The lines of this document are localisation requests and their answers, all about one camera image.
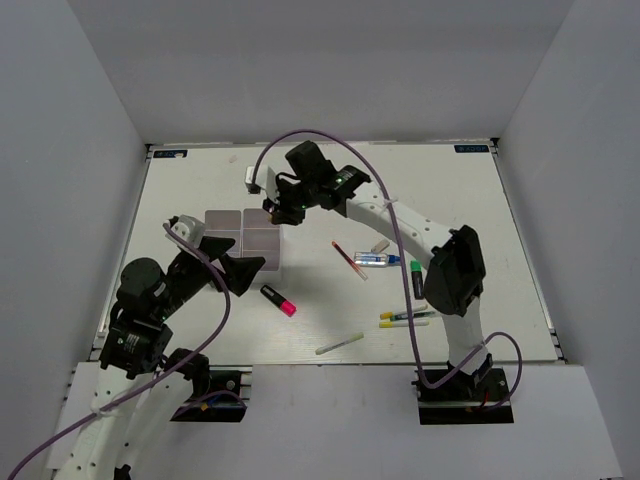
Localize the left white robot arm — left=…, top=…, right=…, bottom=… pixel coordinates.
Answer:
left=56, top=237, right=265, bottom=479

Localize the white eraser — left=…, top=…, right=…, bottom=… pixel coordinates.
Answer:
left=371, top=239, right=390, bottom=253

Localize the red pen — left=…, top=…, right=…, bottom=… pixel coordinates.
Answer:
left=331, top=240, right=368, bottom=281

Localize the clear blue spray bottle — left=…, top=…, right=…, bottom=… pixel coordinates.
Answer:
left=353, top=252, right=401, bottom=268

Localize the left white organizer bin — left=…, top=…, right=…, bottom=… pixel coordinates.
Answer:
left=204, top=210, right=243, bottom=258

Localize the green black highlighter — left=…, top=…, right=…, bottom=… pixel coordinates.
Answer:
left=410, top=260, right=424, bottom=300

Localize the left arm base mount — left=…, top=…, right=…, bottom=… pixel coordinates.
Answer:
left=172, top=366, right=253, bottom=423

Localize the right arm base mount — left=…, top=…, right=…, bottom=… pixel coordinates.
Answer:
left=411, top=368, right=514, bottom=426

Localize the right white organizer bin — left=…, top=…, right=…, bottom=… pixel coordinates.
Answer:
left=241, top=208, right=282, bottom=272

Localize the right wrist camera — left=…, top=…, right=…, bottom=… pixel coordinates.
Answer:
left=245, top=166, right=278, bottom=201

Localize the white organizer bin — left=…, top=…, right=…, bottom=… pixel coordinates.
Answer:
left=241, top=208, right=282, bottom=272
left=204, top=210, right=243, bottom=258

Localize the pink black highlighter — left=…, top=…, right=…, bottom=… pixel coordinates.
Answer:
left=260, top=285, right=297, bottom=317

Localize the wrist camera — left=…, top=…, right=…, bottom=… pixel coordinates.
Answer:
left=245, top=166, right=278, bottom=201
left=166, top=215, right=206, bottom=248

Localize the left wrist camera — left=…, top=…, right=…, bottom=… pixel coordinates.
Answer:
left=166, top=215, right=206, bottom=248

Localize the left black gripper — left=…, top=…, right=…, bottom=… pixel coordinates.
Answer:
left=154, top=234, right=266, bottom=320

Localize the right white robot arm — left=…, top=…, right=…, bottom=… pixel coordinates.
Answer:
left=245, top=141, right=493, bottom=399

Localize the lower yellow tip marker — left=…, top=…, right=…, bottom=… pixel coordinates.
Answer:
left=378, top=319, right=430, bottom=329

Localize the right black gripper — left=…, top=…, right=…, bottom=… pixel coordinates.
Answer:
left=265, top=176, right=320, bottom=226

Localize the upper yellow tip marker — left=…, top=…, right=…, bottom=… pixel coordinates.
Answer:
left=379, top=304, right=428, bottom=320

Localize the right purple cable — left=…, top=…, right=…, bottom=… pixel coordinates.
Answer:
left=252, top=129, right=524, bottom=411

